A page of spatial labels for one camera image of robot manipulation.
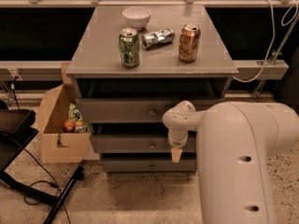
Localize black floor cable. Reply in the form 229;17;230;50
18;143;73;224

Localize orange soda can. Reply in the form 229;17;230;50
178;23;201;63

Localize red apple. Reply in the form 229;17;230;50
64;120;75;133

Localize black stand with tray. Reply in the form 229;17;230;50
0;104;84;224

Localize cardboard box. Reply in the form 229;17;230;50
36;62;91;163

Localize grey bottom drawer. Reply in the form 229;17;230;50
100;159;197;173

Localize green soda can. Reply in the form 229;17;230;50
119;27;139;68

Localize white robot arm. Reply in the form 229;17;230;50
163;101;299;224

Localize grey drawer cabinet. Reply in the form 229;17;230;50
67;5;237;161

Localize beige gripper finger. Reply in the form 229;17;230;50
171;147;182;164

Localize grey drawer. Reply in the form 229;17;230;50
100;159;197;173
89;133;199;155
76;97;226;124

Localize green snack bag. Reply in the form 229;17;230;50
67;103;81;121

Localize grey top drawer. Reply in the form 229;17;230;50
76;97;226;124

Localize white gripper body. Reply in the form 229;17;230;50
168;136;188;147

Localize white ceramic bowl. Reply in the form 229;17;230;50
122;7;151;31

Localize metal railing frame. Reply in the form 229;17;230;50
1;0;298;91

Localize crushed silver can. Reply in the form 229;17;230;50
142;28;175;49

